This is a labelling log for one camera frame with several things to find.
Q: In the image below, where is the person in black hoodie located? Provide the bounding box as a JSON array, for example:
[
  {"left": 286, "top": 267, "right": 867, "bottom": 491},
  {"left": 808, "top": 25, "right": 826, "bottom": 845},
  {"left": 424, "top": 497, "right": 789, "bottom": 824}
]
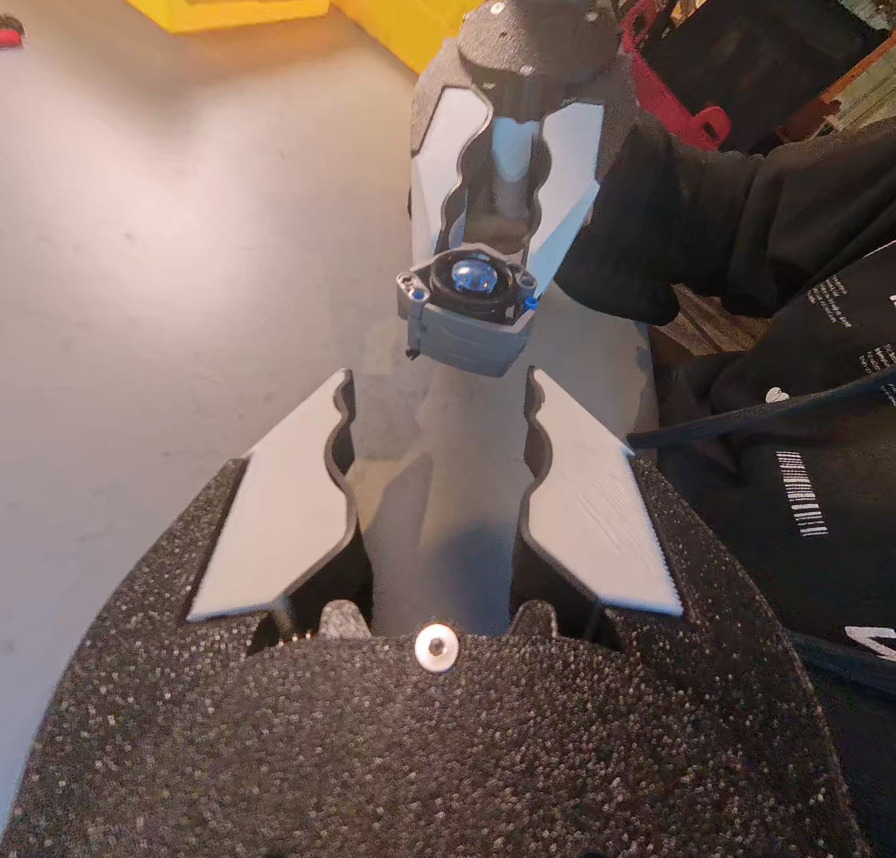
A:
[{"left": 626, "top": 238, "right": 896, "bottom": 858}]

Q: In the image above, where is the grey toy eye module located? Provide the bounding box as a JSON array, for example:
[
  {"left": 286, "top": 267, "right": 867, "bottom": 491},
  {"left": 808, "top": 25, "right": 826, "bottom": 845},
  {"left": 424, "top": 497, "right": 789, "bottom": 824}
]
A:
[{"left": 395, "top": 245, "right": 540, "bottom": 379}]

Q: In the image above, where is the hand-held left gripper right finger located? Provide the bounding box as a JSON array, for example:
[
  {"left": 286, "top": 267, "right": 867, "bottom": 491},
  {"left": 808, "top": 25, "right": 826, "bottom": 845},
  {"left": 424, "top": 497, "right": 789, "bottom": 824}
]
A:
[{"left": 519, "top": 366, "right": 685, "bottom": 617}]

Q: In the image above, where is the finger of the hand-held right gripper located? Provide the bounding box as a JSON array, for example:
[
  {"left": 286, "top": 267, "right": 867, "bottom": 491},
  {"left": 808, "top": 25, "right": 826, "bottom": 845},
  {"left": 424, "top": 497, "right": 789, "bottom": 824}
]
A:
[
  {"left": 524, "top": 100, "right": 606, "bottom": 292},
  {"left": 409, "top": 86, "right": 496, "bottom": 274}
]

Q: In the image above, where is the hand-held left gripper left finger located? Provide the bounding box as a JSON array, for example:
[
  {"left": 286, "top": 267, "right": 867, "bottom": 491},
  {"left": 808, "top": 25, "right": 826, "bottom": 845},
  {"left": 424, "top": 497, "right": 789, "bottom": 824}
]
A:
[{"left": 185, "top": 368, "right": 361, "bottom": 622}]

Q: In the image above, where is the red plastic tool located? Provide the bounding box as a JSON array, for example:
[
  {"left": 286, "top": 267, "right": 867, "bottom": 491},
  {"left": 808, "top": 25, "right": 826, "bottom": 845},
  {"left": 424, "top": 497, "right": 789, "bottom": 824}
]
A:
[{"left": 619, "top": 0, "right": 732, "bottom": 152}]

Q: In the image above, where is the grey desk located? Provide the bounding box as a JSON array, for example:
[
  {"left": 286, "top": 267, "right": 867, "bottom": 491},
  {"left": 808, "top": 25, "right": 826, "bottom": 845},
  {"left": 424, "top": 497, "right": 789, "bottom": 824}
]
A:
[{"left": 0, "top": 0, "right": 659, "bottom": 733}]

